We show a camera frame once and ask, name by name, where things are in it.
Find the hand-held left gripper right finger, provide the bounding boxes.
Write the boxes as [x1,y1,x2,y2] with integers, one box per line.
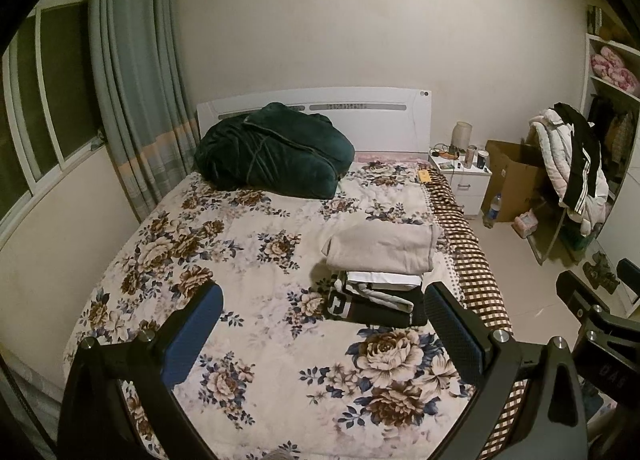
[423,281,591,460]

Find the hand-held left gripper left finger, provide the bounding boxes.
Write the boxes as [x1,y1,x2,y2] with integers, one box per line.
[57,281,224,460]

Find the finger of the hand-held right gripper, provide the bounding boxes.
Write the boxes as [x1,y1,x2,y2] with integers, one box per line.
[616,259,640,313]
[556,270,611,328]

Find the grey long-sleeve shirt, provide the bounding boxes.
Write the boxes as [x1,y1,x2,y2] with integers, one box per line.
[320,224,441,275]

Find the dark shoe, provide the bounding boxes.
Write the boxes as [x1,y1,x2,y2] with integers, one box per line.
[582,251,618,291]

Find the checkered bed sheet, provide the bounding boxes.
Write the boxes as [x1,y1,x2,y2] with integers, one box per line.
[425,172,526,460]

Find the metal chair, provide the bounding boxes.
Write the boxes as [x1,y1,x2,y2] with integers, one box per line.
[527,205,571,265]

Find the white wardrobe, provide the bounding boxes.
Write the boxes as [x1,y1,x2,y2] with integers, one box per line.
[582,32,640,315]

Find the black folded garment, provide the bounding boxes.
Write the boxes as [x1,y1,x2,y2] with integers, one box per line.
[325,287,428,327]

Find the white folded garment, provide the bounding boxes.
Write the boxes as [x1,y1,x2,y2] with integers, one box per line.
[345,271,423,291]

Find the pink tissue pack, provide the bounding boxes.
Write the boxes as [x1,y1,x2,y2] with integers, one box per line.
[512,211,540,235]

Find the bed with floral cover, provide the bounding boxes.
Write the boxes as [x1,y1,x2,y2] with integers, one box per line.
[62,162,476,460]

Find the plastic water bottle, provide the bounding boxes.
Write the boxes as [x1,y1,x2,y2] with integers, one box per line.
[482,193,502,228]

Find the large cardboard box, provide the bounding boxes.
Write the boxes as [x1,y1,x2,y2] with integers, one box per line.
[482,140,548,223]

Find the black jacket with white stripes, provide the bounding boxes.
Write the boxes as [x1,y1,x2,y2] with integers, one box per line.
[552,102,603,218]

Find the white nightstand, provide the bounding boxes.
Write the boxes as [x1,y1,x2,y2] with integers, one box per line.
[428,155,492,218]

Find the dark green blanket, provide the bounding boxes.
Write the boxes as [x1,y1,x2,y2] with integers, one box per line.
[194,102,356,201]

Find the beige table lamp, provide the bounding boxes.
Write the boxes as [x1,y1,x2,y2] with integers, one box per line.
[452,122,473,153]

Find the pink folded blanket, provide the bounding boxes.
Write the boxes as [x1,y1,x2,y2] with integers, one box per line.
[590,46,640,90]

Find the white bed headboard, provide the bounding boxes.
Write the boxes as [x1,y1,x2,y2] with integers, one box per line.
[196,86,432,155]

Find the white framed window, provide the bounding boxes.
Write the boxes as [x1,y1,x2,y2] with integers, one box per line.
[0,0,108,241]

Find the green striped curtain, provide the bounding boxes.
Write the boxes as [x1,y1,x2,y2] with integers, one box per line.
[89,0,201,221]

